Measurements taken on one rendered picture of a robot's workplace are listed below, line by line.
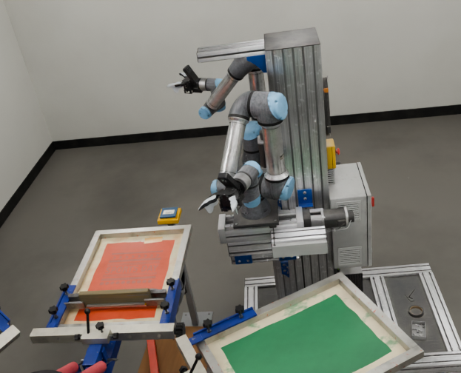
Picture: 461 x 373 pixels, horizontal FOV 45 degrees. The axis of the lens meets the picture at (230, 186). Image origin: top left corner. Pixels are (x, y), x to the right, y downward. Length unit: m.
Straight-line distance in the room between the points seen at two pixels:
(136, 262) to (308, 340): 1.10
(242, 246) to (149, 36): 3.64
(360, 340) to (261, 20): 4.00
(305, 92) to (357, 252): 0.96
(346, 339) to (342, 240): 0.68
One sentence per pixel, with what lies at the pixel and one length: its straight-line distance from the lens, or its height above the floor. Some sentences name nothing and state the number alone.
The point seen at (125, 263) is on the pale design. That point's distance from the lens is 3.16.
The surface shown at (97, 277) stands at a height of 0.96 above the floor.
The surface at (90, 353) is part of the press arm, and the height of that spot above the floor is 1.04.
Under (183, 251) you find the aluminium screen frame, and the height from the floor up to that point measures 0.99.
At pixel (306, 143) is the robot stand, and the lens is 2.75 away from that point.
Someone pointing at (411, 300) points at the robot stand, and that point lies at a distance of 3.80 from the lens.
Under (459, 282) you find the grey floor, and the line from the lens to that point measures 4.28.
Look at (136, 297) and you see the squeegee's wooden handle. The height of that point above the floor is 1.02.
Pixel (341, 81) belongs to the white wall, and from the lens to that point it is 6.13.
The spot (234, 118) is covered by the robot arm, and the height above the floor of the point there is 1.81.
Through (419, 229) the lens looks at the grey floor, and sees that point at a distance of 4.73.
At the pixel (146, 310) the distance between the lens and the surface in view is 2.84.
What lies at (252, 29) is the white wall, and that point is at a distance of 5.92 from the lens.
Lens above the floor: 2.85
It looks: 32 degrees down
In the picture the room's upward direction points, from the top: 10 degrees counter-clockwise
